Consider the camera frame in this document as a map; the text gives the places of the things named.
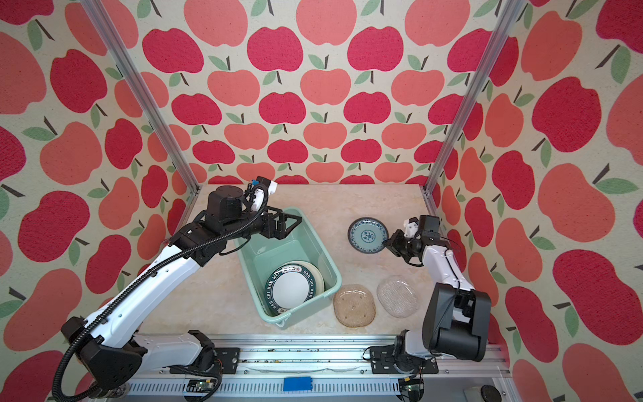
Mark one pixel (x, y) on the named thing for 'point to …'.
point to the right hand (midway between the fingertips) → (386, 247)
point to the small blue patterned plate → (367, 235)
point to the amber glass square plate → (354, 305)
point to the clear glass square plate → (398, 296)
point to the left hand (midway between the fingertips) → (293, 220)
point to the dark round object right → (490, 394)
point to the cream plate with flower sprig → (319, 280)
